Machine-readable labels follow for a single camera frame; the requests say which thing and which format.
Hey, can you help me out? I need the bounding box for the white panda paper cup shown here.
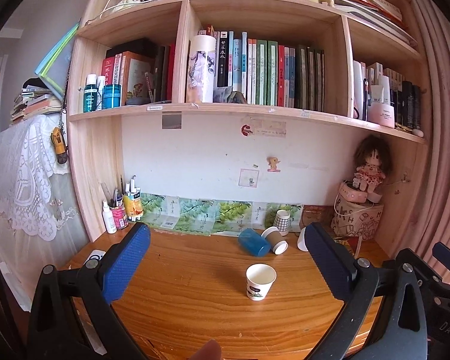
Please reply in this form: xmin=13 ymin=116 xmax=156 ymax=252
xmin=245 ymin=263 xmax=277 ymax=302

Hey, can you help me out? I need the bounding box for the brown paper coffee cup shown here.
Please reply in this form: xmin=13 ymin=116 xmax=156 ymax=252
xmin=261 ymin=226 xmax=289 ymax=255

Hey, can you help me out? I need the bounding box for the grey checkered paper cup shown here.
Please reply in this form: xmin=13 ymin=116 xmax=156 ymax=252
xmin=274 ymin=209 xmax=291 ymax=236

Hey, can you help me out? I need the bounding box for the blue plastic cup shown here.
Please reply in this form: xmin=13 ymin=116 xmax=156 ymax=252
xmin=238 ymin=228 xmax=271 ymax=257

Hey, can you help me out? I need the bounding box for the fingertip at bottom edge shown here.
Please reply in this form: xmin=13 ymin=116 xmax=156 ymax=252
xmin=189 ymin=340 xmax=222 ymax=360

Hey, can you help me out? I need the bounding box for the pink curtain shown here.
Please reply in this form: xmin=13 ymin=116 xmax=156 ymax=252
xmin=395 ymin=0 xmax=450 ymax=285

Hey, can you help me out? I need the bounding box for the small white bottle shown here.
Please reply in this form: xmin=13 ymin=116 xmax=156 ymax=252
xmin=102 ymin=200 xmax=117 ymax=234

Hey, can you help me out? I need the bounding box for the pink pen holder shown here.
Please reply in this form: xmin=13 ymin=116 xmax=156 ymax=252
xmin=110 ymin=205 xmax=128 ymax=230

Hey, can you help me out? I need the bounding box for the letter-printed fabric bag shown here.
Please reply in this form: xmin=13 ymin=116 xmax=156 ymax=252
xmin=331 ymin=194 xmax=384 ymax=241

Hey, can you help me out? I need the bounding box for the orange juice carton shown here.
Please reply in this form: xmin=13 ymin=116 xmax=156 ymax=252
xmin=123 ymin=175 xmax=144 ymax=222

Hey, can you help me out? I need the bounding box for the green leaf poster strip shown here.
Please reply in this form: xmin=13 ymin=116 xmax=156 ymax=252
xmin=140 ymin=193 xmax=303 ymax=236

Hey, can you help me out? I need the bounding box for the pink round box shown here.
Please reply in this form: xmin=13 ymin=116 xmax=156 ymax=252
xmin=339 ymin=181 xmax=368 ymax=204

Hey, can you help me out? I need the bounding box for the brown-haired rag doll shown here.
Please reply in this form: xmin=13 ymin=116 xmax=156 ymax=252
xmin=352 ymin=135 xmax=393 ymax=194

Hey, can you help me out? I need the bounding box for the white lace cloth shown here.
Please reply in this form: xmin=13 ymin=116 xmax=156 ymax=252
xmin=0 ymin=114 xmax=70 ymax=242

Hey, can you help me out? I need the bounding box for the pink cream jar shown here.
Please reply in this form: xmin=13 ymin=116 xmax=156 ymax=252
xmin=367 ymin=102 xmax=395 ymax=128

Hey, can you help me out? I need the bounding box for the blue glass jar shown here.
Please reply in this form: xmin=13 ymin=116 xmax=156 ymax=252
xmin=101 ymin=84 xmax=122 ymax=109

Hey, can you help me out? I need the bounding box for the teal bottle with white cap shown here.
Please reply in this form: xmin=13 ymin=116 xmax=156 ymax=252
xmin=82 ymin=73 xmax=98 ymax=113

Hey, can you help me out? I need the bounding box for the wooden bookshelf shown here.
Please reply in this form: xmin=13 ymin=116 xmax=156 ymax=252
xmin=66 ymin=0 xmax=428 ymax=256

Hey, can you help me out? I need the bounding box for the stack of books on cabinet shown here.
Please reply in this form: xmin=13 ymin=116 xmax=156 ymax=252
xmin=10 ymin=77 xmax=62 ymax=125

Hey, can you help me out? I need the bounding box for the white floral cylinder tube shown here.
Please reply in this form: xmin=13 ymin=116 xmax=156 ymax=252
xmin=186 ymin=35 xmax=216 ymax=103

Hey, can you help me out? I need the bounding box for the white device with ring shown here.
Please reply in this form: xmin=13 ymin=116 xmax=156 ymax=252
xmin=83 ymin=250 xmax=105 ymax=265

